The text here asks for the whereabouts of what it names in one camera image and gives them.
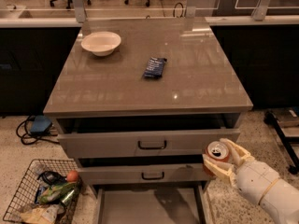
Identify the green can in basket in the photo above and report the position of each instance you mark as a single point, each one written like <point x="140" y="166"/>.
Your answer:
<point x="67" y="199"/>

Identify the black wire basket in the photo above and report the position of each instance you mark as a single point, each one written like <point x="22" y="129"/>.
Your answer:
<point x="27" y="190"/>

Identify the red coke can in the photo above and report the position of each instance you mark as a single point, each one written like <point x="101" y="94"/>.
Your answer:
<point x="217" y="151"/>

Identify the middle grey drawer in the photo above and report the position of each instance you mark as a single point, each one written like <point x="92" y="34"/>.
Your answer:
<point x="110" y="175"/>

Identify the black rolling cart frame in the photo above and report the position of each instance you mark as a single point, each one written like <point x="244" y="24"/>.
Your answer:
<point x="285" y="121"/>

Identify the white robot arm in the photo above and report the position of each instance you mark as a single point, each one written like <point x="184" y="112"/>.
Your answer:
<point x="286" y="210"/>

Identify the bottom grey drawer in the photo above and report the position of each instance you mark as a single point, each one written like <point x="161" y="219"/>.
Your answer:
<point x="157" y="205"/>

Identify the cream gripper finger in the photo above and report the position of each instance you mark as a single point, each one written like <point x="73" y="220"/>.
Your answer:
<point x="239" y="154"/>
<point x="224" y="170"/>

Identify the top grey drawer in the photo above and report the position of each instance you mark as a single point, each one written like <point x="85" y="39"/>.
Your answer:
<point x="138" y="144"/>

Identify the white bowl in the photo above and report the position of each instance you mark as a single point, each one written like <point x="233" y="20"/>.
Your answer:
<point x="101" y="43"/>

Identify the grey drawer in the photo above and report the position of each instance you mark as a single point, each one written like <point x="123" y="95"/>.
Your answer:
<point x="138" y="144"/>
<point x="157" y="205"/>
<point x="110" y="175"/>

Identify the grey drawer cabinet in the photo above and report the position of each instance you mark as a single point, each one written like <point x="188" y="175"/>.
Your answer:
<point x="199" y="89"/>

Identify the black bag in basket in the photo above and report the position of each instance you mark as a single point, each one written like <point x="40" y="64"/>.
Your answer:
<point x="51" y="178"/>

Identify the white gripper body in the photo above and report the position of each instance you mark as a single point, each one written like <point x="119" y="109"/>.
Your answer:
<point x="254" y="180"/>

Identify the orange fruit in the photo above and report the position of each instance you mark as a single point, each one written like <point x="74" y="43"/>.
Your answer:
<point x="72" y="176"/>

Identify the yellow snack bag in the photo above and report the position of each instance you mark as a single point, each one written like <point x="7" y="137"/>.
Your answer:
<point x="40" y="215"/>

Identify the blue foot pedal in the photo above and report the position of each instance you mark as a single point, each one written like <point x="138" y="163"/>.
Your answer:
<point x="40" y="125"/>

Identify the blue snack packet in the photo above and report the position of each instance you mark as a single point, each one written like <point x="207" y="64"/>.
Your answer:
<point x="155" y="67"/>

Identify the green chip bag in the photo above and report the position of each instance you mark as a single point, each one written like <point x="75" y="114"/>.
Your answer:
<point x="55" y="192"/>

